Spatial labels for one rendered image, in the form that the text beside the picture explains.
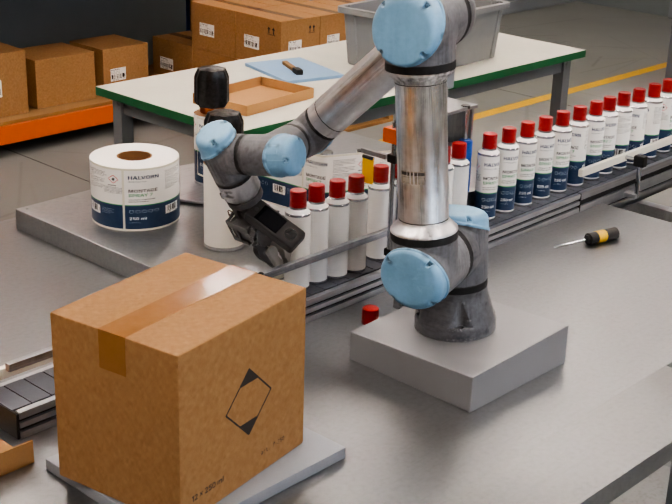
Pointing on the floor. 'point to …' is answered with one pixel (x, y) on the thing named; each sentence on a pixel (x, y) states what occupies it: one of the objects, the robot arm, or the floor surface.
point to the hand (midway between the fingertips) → (287, 267)
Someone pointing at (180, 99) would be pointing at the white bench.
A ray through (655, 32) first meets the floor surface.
